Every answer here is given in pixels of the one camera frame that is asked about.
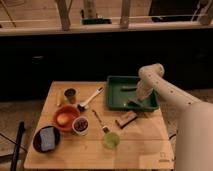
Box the white handled dish brush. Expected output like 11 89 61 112
77 87 103 112

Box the black pole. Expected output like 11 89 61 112
10 121 25 171

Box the small fork brush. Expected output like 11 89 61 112
92 110 109 133

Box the green box on shelf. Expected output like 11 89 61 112
82 18 112 25

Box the orange bowl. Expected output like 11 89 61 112
52 105 80 132

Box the wooden block eraser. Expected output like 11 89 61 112
115 111 137 129

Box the dark metal cup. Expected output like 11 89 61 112
64 88 76 104

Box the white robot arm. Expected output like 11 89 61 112
136 63 213 171

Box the yellow fruit in bowl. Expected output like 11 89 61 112
57 113 69 126

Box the grey blue towel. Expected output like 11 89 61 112
128 99 144 107

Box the green plastic cup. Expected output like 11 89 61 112
103 132 120 149

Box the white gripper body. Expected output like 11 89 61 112
136 81 153 101

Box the blue sponge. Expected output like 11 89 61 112
40 127 55 151

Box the green pepper in tray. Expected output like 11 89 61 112
120 86 137 91

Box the white cup with contents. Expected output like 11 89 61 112
72 117 89 136

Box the green plastic tray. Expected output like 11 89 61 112
106 76 159 112

